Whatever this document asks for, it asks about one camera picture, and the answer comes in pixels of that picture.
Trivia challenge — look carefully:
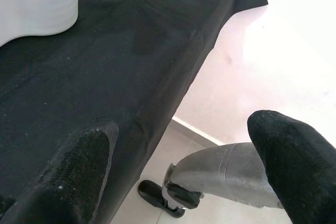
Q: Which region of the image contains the white plastic children table top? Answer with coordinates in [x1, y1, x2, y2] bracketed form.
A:
[0, 0, 79, 48]

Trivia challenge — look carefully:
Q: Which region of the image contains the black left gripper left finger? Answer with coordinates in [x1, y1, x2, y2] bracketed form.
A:
[0, 121, 119, 224]

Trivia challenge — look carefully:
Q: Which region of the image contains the black table cloth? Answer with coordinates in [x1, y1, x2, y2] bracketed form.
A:
[0, 0, 269, 224]

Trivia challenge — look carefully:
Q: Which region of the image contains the dark left robot foot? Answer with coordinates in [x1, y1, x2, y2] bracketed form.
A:
[138, 179, 204, 219]

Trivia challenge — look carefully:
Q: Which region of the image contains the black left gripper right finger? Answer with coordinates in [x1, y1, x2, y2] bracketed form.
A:
[247, 109, 336, 224]

